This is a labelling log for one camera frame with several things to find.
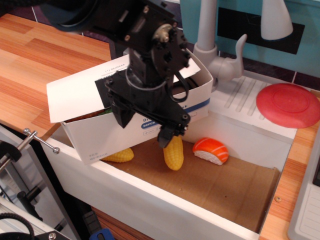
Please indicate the white toy sink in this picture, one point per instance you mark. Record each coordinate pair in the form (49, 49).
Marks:
(234, 120)

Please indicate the grey toy faucet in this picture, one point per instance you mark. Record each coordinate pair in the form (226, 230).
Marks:
(222, 69)

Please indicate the yellow toy corn under box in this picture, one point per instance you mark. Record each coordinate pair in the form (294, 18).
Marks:
(123, 156)

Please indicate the teal panel with black tape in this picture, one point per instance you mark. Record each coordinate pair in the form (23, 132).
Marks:
(299, 52)

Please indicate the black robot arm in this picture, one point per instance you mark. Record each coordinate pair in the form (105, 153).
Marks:
(157, 54)

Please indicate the brown cardboard sheet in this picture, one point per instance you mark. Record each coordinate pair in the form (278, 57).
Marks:
(237, 190)

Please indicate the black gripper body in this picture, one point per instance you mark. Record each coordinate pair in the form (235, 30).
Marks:
(155, 103)

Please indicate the orange toy pumpkin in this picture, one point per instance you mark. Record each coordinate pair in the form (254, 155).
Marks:
(86, 116)

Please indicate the metal clamp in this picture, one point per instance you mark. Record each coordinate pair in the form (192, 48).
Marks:
(10, 153)

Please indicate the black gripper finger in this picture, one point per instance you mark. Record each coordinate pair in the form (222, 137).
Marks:
(123, 115)
(166, 135)

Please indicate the yellow toy corn upright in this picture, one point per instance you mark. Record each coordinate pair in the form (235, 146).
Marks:
(174, 154)

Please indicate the white cone lamp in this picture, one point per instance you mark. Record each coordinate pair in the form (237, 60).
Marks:
(276, 23)

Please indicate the salmon sushi toy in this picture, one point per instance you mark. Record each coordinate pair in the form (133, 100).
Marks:
(211, 150)

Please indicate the red plastic plate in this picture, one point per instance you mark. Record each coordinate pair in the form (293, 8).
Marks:
(288, 105)

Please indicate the white face mask box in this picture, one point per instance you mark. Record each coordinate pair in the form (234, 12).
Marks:
(100, 136)

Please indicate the green toy vegetable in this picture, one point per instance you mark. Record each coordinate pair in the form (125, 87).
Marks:
(106, 111)

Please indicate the black round device with cable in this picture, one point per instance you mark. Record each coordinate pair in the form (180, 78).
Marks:
(178, 86)

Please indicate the blue clamp handle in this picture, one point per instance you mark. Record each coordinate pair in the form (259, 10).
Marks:
(95, 229)

